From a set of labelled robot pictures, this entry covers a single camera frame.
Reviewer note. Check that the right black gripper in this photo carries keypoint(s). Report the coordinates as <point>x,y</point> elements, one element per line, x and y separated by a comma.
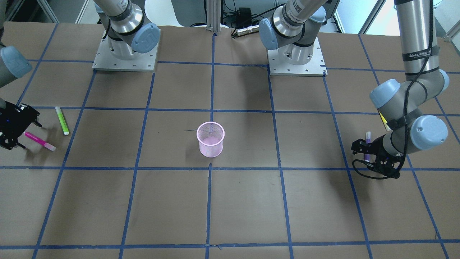
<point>14,120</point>

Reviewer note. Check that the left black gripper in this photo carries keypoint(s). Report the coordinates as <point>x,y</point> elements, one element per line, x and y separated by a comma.
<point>376,148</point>

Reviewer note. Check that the pink pen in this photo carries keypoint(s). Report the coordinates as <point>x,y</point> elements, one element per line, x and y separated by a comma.
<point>40,141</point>

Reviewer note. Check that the purple pen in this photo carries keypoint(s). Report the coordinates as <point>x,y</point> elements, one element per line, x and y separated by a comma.
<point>367,141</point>

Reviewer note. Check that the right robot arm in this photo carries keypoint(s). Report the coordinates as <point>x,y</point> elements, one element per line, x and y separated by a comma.
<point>130,44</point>

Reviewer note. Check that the pink mesh cup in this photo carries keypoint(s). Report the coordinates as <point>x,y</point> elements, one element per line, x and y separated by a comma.
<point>210,136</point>

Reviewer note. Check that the yellow pen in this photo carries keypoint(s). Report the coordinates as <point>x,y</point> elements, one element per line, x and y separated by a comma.
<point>387,128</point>

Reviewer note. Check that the green pen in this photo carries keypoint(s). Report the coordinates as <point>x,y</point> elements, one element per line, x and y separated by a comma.
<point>62,121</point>

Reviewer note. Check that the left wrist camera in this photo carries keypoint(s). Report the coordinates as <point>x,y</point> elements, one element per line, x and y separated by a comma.
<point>387,165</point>

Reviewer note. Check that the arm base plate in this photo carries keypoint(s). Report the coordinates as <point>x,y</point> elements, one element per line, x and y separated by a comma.
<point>292,60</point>
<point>117,56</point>

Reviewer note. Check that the aluminium frame post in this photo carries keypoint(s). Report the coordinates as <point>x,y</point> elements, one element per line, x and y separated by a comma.
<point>213,16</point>

